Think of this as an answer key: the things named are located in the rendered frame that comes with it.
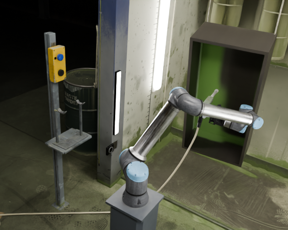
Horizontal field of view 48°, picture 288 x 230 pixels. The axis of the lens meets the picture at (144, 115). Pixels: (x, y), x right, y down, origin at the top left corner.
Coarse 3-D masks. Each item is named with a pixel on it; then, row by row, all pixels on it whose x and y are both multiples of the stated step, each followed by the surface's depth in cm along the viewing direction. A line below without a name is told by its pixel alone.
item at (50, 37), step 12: (48, 36) 230; (48, 72) 244; (48, 84) 249; (48, 96) 255; (60, 132) 272; (60, 156) 282; (60, 168) 287; (60, 180) 292; (60, 192) 298; (60, 204) 304
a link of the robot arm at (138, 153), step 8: (176, 88) 222; (176, 96) 216; (168, 104) 221; (176, 104) 216; (160, 112) 224; (168, 112) 221; (176, 112) 222; (160, 120) 223; (168, 120) 223; (152, 128) 225; (160, 128) 224; (144, 136) 228; (152, 136) 226; (136, 144) 232; (144, 144) 228; (152, 144) 229; (128, 152) 232; (136, 152) 230; (144, 152) 230; (120, 160) 237; (128, 160) 230; (136, 160) 229; (144, 160) 232
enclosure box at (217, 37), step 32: (224, 32) 259; (256, 32) 258; (192, 64) 280; (224, 64) 292; (256, 64) 278; (192, 96) 310; (224, 96) 311; (256, 96) 256; (192, 128) 347; (224, 128) 333; (224, 160) 310
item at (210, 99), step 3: (216, 90) 283; (213, 93) 278; (210, 96) 270; (213, 96) 275; (207, 99) 264; (210, 99) 265; (204, 102) 260; (207, 102) 260; (210, 102) 263; (201, 117) 260; (198, 120) 262; (201, 120) 261; (198, 123) 264; (198, 126) 265
